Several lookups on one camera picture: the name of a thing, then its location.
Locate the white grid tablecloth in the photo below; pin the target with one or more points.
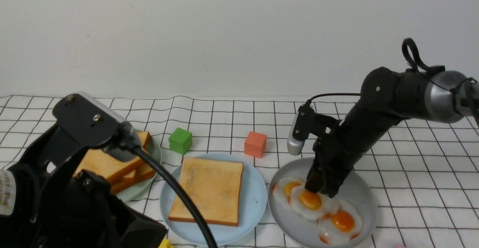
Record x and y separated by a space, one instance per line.
423 175

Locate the fried egg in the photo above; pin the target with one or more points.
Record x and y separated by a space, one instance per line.
312 206
281 190
341 226

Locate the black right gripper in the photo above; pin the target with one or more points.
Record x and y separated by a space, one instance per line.
336 149

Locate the yellow foam cube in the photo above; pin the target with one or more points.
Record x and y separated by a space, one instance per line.
165 243

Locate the fried egg front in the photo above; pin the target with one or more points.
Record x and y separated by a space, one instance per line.
341 226

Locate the toast slice sandwich bottom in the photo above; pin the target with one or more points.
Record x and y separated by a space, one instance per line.
214 186

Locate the toast slice sandwich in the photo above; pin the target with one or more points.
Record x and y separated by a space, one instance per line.
214 186
106 166

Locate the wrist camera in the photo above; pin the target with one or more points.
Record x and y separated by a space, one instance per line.
300 130
93 124

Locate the green foam cube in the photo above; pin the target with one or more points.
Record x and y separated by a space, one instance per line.
180 141

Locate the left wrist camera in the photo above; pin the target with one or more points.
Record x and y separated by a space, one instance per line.
93 124

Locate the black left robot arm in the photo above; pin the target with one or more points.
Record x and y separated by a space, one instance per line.
11 201

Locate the grey plate with eggs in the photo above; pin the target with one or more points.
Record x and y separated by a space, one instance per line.
304 232

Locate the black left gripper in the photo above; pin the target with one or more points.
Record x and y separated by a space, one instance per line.
63 211

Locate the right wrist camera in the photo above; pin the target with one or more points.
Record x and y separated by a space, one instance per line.
300 130

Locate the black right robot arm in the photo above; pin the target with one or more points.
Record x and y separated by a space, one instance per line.
386 99

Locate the orange foam cube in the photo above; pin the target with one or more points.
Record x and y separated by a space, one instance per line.
255 144

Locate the toast slice sandwich top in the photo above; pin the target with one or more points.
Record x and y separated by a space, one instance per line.
106 166

